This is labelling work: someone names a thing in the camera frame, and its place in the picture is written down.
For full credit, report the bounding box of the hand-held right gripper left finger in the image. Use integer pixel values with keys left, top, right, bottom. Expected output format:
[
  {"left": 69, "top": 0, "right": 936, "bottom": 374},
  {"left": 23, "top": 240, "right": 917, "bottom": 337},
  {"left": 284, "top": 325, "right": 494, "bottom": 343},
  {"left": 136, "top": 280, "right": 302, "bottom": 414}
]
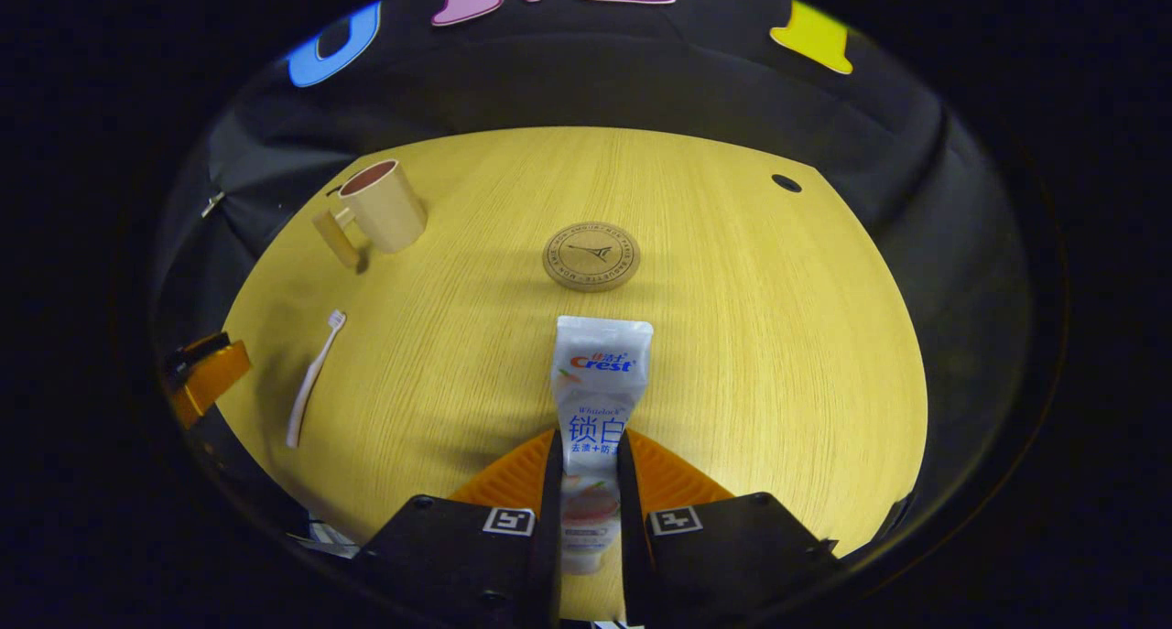
[{"left": 353, "top": 428, "right": 564, "bottom": 629}]

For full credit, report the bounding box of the white toothpaste tube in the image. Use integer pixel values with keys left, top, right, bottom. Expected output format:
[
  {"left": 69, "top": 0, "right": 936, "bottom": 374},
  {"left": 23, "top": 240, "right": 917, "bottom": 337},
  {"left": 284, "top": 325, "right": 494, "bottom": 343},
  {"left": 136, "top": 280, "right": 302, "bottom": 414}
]
[{"left": 551, "top": 316, "right": 655, "bottom": 575}]

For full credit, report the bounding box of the white toothbrush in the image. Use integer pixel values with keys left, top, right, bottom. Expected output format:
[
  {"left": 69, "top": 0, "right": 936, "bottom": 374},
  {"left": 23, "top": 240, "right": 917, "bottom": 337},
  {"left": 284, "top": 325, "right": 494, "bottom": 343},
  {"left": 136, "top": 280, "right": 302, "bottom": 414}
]
[{"left": 286, "top": 309, "right": 348, "bottom": 450}]

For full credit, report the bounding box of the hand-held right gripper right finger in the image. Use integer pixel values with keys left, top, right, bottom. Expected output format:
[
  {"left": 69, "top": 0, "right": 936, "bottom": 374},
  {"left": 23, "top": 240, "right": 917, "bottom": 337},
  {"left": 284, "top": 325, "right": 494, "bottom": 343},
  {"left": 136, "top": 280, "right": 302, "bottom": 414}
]
[{"left": 615, "top": 428, "right": 839, "bottom": 625}]

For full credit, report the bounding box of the black backdrop cloth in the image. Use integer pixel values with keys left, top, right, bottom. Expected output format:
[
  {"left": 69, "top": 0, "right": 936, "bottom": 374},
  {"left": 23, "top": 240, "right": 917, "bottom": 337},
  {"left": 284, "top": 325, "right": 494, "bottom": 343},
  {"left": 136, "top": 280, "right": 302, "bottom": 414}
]
[{"left": 151, "top": 0, "right": 1036, "bottom": 538}]

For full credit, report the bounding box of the yellow wooden desktop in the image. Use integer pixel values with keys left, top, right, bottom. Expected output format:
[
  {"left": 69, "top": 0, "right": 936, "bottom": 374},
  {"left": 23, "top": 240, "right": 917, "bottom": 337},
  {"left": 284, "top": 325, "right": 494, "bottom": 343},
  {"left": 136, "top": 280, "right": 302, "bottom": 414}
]
[{"left": 220, "top": 125, "right": 928, "bottom": 621}]

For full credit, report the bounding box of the beige cup with handle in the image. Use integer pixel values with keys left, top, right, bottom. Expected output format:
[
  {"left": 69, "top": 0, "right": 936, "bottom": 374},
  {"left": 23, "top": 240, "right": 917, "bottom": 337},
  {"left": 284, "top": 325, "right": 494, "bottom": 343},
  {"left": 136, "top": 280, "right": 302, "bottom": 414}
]
[{"left": 313, "top": 159, "right": 429, "bottom": 273}]

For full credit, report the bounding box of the round wooden coaster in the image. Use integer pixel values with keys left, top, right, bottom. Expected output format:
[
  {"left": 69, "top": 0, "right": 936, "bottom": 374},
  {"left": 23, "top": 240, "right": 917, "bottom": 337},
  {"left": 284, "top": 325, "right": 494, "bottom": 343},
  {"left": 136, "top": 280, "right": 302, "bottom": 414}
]
[{"left": 542, "top": 222, "right": 641, "bottom": 292}]

